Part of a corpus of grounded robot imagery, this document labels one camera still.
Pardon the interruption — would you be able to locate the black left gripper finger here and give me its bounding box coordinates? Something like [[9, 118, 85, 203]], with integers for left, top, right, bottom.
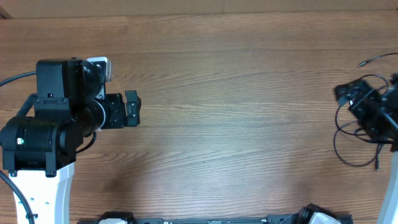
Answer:
[[125, 90, 141, 109], [125, 108, 141, 127]]

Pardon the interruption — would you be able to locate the black smooth usb cable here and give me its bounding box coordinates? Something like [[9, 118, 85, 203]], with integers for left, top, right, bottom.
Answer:
[[332, 73, 394, 171]]

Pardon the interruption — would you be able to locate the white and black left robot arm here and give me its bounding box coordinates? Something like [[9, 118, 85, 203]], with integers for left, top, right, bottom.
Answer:
[[1, 57, 141, 223]]

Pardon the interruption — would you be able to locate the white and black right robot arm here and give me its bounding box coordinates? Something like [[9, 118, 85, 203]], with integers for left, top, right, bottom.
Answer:
[[334, 73, 397, 223]]

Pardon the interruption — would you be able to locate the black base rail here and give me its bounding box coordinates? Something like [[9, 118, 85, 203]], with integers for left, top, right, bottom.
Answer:
[[78, 203, 354, 224]]

